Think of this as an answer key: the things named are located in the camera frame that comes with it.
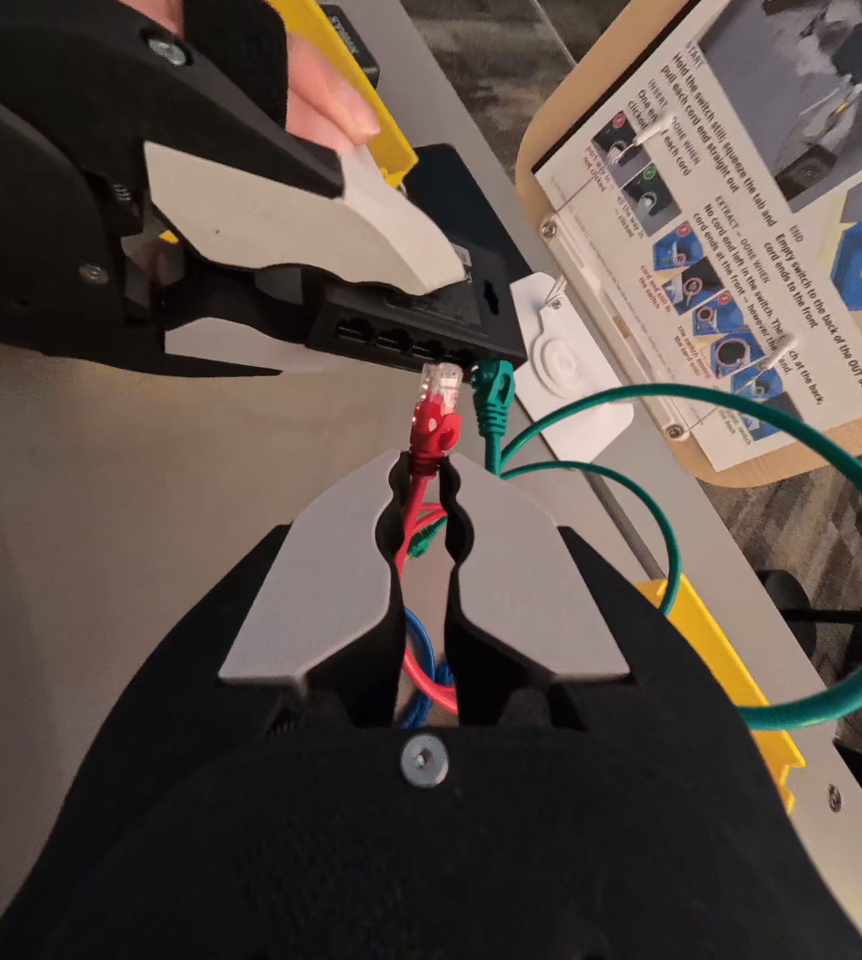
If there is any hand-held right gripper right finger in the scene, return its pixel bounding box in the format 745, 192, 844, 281
442, 452, 630, 729

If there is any white stand base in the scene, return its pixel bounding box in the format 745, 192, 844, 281
509, 271, 634, 464

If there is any yellow plastic bin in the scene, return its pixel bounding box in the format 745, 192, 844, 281
159, 0, 418, 245

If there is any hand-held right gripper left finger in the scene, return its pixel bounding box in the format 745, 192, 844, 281
218, 450, 409, 729

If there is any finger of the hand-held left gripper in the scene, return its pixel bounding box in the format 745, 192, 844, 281
164, 318, 349, 374
144, 141, 471, 297

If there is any black ethernet switch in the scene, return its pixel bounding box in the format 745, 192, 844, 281
305, 240, 529, 375

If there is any yellow bin with divider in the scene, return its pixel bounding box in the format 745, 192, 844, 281
637, 577, 807, 815

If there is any green ethernet cable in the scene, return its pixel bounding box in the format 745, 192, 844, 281
407, 360, 862, 732

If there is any person's left hand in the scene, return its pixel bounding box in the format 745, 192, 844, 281
119, 0, 383, 151

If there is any red ethernet cable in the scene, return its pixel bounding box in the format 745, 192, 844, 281
397, 362, 465, 714

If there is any small black device box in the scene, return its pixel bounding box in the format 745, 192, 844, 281
318, 3, 381, 84

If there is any blue ethernet cable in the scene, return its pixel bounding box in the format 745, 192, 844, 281
399, 607, 456, 729

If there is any black table mat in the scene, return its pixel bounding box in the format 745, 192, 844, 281
404, 144, 533, 277

